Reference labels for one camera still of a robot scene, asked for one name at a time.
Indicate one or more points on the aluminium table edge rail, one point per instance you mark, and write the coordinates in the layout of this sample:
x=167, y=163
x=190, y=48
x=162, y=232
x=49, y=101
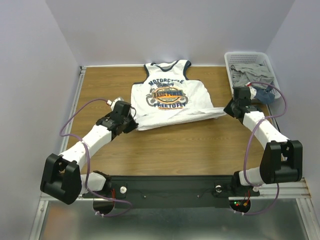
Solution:
x=73, y=107

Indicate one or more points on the aluminium front frame rail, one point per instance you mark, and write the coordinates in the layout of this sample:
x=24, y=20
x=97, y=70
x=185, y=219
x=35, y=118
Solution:
x=292, y=216

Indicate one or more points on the white printed tank top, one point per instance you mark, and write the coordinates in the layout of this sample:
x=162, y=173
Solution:
x=167, y=97

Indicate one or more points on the white perforated plastic basket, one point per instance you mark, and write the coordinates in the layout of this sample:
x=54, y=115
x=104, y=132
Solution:
x=251, y=57

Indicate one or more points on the grey tank top in basket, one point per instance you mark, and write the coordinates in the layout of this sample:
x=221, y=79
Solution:
x=244, y=73

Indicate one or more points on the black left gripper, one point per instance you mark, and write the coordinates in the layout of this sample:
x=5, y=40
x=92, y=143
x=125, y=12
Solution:
x=133, y=125

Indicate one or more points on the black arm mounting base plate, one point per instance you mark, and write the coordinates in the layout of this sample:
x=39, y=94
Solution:
x=186, y=191

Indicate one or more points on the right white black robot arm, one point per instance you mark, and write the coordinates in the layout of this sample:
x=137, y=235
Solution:
x=282, y=159

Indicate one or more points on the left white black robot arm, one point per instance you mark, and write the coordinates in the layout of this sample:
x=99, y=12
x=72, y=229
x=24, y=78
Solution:
x=62, y=178

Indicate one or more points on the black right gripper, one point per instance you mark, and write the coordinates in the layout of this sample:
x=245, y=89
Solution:
x=229, y=109

